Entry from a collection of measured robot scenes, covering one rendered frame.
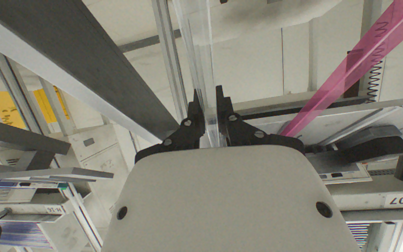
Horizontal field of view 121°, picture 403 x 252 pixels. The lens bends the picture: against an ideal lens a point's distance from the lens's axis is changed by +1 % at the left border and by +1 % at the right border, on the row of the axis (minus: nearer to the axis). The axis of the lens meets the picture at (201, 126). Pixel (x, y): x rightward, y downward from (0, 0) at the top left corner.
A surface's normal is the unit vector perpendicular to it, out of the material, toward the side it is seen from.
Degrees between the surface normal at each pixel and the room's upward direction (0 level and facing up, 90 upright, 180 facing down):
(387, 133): 133
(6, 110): 90
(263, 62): 90
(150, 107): 90
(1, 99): 90
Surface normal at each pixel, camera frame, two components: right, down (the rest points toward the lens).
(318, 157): -0.21, -0.46
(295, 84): -0.12, 0.25
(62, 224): 0.98, -0.14
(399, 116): 0.04, 0.88
